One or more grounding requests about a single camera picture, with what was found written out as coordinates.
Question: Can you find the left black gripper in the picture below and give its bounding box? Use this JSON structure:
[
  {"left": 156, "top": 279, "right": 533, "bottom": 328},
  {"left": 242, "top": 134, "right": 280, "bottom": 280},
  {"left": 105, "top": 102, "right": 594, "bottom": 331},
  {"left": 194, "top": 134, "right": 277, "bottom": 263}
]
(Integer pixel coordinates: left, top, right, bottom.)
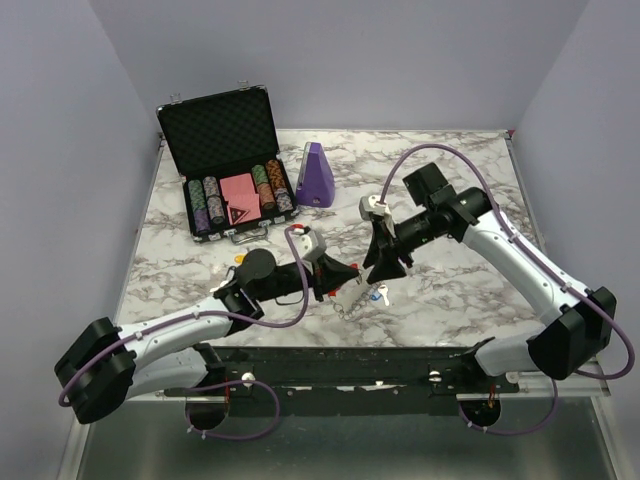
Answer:
[{"left": 256, "top": 252, "right": 360, "bottom": 303}]

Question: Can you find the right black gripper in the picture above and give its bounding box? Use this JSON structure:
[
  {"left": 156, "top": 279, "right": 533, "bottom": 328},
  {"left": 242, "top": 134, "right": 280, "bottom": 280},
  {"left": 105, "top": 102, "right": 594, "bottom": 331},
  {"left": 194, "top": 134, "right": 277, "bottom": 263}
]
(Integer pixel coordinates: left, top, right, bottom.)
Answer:
[{"left": 363, "top": 206, "right": 440, "bottom": 284}]

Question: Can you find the metal key organizer red handle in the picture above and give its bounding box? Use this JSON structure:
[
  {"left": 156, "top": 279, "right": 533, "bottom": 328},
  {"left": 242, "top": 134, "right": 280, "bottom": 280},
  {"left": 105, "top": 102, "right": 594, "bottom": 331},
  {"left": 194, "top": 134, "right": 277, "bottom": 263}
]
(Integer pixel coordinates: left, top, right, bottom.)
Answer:
[{"left": 329, "top": 280, "right": 378, "bottom": 320}]

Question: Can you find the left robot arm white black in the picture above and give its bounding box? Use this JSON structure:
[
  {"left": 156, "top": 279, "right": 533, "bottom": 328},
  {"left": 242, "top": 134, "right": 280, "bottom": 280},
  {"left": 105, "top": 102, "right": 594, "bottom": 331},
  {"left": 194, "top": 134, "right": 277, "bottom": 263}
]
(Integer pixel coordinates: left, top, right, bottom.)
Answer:
[{"left": 54, "top": 249, "right": 359, "bottom": 424}]

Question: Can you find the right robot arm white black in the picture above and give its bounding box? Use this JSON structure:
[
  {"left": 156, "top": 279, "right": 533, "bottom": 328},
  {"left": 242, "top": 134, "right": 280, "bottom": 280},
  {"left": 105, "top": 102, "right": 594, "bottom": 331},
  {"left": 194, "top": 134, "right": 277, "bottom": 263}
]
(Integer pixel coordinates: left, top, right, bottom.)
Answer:
[{"left": 359, "top": 163, "right": 617, "bottom": 392}]

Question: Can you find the blue tagged key on organizer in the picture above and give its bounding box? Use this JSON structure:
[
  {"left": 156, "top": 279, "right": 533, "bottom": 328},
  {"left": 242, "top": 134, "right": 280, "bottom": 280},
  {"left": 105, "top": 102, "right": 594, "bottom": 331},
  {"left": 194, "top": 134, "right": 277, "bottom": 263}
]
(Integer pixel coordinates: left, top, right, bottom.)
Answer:
[{"left": 370, "top": 284, "right": 391, "bottom": 307}]

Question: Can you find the purple metronome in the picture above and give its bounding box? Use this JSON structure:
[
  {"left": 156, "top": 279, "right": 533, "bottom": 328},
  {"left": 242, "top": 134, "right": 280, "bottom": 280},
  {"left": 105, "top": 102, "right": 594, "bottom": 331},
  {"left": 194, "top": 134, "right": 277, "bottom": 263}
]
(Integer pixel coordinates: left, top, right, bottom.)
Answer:
[{"left": 295, "top": 142, "right": 335, "bottom": 208}]

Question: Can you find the pink playing card deck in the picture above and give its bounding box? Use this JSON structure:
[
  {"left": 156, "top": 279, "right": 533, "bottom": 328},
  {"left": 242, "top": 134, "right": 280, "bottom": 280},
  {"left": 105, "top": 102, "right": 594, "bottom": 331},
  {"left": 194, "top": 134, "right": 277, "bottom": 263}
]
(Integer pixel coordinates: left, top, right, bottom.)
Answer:
[{"left": 220, "top": 173, "right": 261, "bottom": 221}]

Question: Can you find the black poker chip case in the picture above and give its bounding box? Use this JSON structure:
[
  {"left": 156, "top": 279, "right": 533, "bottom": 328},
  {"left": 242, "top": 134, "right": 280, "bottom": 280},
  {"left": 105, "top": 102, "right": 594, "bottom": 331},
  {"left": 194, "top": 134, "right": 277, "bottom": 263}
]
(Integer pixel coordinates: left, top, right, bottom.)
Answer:
[{"left": 156, "top": 86, "right": 298, "bottom": 243}]

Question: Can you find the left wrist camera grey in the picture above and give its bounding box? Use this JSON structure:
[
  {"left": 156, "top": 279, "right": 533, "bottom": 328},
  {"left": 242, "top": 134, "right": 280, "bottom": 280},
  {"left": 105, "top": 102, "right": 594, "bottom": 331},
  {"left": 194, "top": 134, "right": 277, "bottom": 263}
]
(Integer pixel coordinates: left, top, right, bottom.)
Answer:
[{"left": 297, "top": 229, "right": 326, "bottom": 263}]

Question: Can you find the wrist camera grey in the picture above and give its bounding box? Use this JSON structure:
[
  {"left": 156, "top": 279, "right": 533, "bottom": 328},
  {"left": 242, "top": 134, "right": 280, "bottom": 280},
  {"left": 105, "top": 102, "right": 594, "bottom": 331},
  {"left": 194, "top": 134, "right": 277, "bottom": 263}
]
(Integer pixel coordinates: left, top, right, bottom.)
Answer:
[
  {"left": 297, "top": 229, "right": 326, "bottom": 263},
  {"left": 359, "top": 195, "right": 394, "bottom": 232}
]

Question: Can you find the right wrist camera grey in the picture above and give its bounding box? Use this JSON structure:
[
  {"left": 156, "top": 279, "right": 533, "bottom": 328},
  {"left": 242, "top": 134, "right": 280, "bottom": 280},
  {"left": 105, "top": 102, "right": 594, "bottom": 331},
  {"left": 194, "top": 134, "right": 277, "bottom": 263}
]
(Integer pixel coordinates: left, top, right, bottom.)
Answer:
[{"left": 359, "top": 195, "right": 394, "bottom": 232}]

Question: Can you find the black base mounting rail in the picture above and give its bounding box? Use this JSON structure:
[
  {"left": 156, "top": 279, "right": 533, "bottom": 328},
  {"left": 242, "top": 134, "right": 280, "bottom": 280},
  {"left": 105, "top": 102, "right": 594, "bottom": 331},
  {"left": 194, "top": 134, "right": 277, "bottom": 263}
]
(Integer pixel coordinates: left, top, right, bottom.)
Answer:
[{"left": 165, "top": 344, "right": 519, "bottom": 424}]

